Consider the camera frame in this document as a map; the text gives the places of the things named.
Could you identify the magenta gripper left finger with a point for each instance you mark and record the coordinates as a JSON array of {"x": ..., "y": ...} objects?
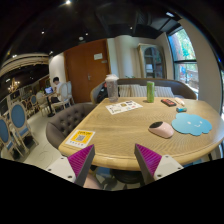
[{"x": 81, "y": 162}]

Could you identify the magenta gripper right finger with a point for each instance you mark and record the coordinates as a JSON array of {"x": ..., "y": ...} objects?
[{"x": 148, "y": 161}]

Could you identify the pink and black computer mouse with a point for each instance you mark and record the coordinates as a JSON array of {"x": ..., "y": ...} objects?
[{"x": 161, "y": 129}]

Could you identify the blue cloud-shaped mouse pad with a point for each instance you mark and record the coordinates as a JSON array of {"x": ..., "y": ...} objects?
[{"x": 191, "y": 124}]

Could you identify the yellow QR code sticker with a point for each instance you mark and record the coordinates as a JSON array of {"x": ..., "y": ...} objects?
[{"x": 80, "y": 138}]

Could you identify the grey tufted armchair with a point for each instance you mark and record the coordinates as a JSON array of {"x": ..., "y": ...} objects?
[{"x": 64, "y": 122}]

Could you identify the white laminated menu card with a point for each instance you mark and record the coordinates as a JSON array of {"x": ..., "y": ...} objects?
[{"x": 123, "y": 107}]

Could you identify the black and red flat case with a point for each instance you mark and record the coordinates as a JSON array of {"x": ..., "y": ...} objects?
[{"x": 168, "y": 102}]

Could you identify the seated person in white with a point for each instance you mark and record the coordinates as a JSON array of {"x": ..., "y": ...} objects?
[{"x": 57, "y": 97}]

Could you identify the beige small flat object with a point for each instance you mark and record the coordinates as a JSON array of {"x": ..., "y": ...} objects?
[{"x": 179, "y": 101}]

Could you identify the blue cushioned chair near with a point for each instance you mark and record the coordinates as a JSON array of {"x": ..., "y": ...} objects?
[{"x": 5, "y": 137}]

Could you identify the blue cushioned chair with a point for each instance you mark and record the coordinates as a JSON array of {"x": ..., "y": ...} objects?
[
  {"x": 5, "y": 137},
  {"x": 18, "y": 119}
]

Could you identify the striped cushion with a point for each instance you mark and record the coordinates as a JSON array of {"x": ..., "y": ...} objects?
[{"x": 141, "y": 91}]

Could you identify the green cylindrical can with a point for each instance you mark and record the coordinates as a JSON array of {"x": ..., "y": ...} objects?
[{"x": 150, "y": 91}]

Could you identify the grey curved sofa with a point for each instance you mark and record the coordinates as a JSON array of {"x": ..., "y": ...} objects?
[{"x": 178, "y": 89}]

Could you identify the open laptop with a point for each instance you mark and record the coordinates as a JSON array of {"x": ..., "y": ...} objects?
[{"x": 48, "y": 90}]

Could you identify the clear plastic tumbler bottle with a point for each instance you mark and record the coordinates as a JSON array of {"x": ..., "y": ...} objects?
[{"x": 112, "y": 87}]

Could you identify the brown wooden door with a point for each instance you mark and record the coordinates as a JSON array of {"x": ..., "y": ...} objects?
[{"x": 86, "y": 67}]

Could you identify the arched wooden display cabinet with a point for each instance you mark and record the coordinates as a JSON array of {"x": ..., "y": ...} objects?
[{"x": 152, "y": 61}]

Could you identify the large window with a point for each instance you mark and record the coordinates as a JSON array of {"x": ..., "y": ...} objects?
[{"x": 184, "y": 59}]

